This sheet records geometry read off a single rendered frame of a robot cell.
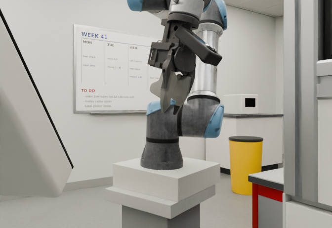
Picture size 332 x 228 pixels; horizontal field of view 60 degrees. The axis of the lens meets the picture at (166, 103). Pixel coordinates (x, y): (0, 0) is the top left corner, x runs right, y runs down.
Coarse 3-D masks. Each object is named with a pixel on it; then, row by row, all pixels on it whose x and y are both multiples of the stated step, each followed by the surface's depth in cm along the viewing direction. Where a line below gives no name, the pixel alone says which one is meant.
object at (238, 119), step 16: (224, 96) 472; (240, 96) 444; (256, 96) 461; (224, 112) 472; (240, 112) 444; (256, 112) 461; (224, 128) 434; (240, 128) 420; (256, 128) 440; (272, 128) 461; (208, 144) 464; (224, 144) 434; (272, 144) 461; (208, 160) 464; (224, 160) 434; (272, 160) 460
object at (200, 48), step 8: (176, 32) 62; (184, 32) 61; (192, 32) 63; (184, 40) 60; (192, 40) 59; (200, 40) 60; (192, 48) 58; (200, 48) 57; (208, 48) 57; (200, 56) 57; (208, 56) 56; (216, 56) 57; (216, 64) 58
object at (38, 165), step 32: (0, 32) 25; (0, 64) 25; (0, 96) 25; (32, 96) 29; (0, 128) 28; (32, 128) 29; (0, 160) 31; (32, 160) 30; (64, 160) 36; (0, 192) 35; (32, 192) 35
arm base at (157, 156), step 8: (152, 144) 97; (160, 144) 96; (168, 144) 96; (176, 144) 98; (144, 152) 98; (152, 152) 96; (160, 152) 95; (168, 152) 96; (176, 152) 97; (144, 160) 97; (152, 160) 95; (160, 160) 94; (168, 160) 96; (176, 160) 96; (152, 168) 94; (160, 168) 94; (168, 168) 94; (176, 168) 96
